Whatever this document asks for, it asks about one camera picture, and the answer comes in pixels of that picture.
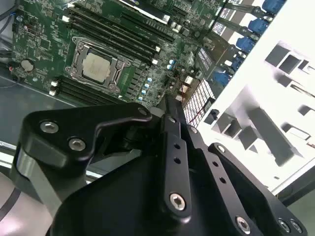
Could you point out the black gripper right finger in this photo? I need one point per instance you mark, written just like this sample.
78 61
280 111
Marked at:
219 172

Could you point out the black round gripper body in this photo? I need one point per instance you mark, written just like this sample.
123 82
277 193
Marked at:
118 204

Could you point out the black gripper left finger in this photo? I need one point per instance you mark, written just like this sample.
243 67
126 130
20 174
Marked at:
73 123

